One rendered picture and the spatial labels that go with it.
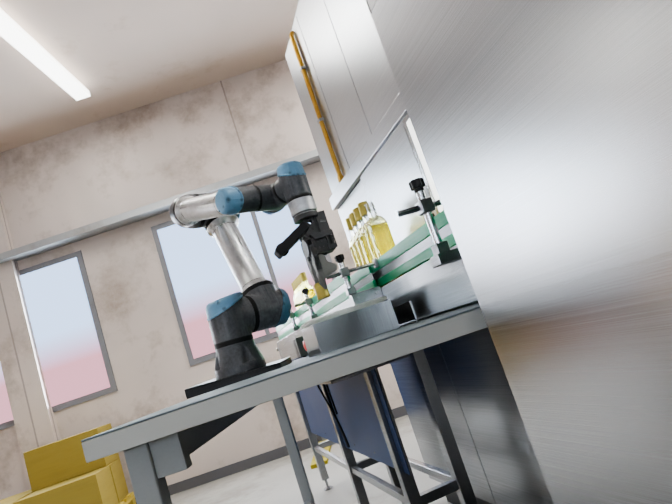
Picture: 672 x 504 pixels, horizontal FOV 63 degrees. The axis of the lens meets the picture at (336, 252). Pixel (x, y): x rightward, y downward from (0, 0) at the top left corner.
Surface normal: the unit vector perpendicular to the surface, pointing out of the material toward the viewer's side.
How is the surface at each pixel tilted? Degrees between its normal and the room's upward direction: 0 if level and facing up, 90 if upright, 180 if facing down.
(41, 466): 90
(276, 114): 90
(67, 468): 90
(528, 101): 90
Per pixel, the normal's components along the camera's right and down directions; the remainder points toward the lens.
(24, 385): -0.03, -0.15
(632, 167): -0.92, 0.26
